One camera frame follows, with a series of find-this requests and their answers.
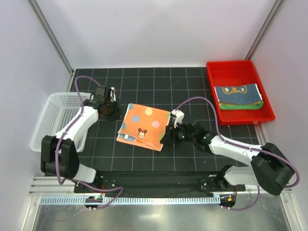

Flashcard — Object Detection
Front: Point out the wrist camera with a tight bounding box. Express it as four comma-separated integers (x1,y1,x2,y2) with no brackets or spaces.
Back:
109,87,116,102
171,109,185,128

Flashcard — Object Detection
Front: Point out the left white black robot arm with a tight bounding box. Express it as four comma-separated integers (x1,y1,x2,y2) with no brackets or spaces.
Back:
40,86,121,193

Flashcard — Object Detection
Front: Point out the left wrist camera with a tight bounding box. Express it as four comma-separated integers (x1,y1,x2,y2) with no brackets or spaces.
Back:
109,87,116,102

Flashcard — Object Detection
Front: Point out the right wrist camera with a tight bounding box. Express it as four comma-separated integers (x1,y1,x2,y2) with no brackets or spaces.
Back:
171,109,185,128

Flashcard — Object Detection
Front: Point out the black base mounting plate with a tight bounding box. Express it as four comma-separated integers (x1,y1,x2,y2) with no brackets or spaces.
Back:
74,171,246,198

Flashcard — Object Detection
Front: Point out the orange towel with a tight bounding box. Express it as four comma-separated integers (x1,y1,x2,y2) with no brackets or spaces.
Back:
116,103,170,152

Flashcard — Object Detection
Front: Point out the aluminium frame rail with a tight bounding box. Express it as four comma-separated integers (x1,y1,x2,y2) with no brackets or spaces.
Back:
28,173,293,205

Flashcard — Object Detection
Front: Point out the yellow patterned towel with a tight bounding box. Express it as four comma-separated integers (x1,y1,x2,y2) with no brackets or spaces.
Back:
214,84,263,105

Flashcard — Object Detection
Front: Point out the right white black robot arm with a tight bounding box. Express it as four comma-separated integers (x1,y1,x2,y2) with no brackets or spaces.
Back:
160,122,295,195

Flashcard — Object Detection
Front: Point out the white perforated plastic basket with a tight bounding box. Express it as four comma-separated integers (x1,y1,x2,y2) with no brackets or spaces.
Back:
30,92,98,153

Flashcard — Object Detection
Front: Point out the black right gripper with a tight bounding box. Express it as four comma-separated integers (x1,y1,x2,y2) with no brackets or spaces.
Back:
160,120,196,147

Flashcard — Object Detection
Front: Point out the red plastic bin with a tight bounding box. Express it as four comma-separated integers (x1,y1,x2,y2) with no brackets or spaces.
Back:
206,60,275,126

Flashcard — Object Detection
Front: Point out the green microfiber towel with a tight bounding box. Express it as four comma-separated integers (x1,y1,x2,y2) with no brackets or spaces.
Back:
218,101,264,110

